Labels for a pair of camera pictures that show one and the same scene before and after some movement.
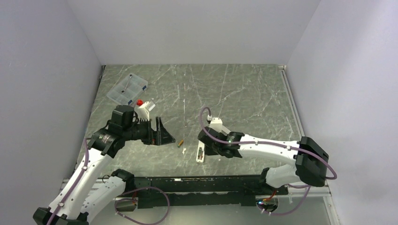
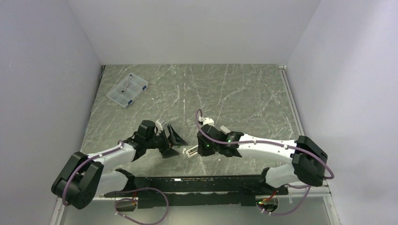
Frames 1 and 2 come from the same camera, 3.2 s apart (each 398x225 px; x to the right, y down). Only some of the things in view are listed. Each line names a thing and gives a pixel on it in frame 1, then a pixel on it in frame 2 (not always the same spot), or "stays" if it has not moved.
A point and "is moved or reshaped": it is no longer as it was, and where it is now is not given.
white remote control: (200, 153) is moved or reshaped
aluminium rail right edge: (284, 70) stays
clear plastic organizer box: (128, 89) stays
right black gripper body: (211, 151) stays
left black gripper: (163, 137) → (173, 138)
